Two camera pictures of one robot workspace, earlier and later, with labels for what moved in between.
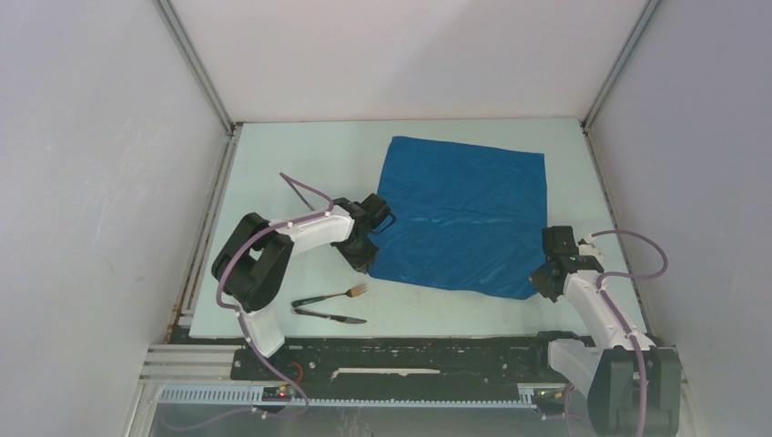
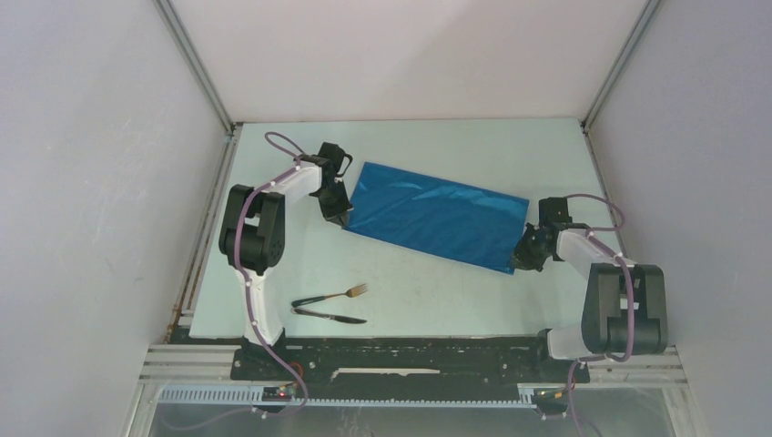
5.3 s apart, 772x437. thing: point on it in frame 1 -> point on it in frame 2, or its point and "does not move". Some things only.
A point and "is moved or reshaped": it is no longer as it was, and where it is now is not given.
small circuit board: x=278 y=393 does not move
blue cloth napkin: x=469 y=218 is moved or reshaped
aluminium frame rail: x=200 y=375 does not move
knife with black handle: x=338 y=318 does not move
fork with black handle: x=353 y=291 does not move
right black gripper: x=542 y=287 -> x=521 y=259
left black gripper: x=361 y=262 -> x=337 y=214
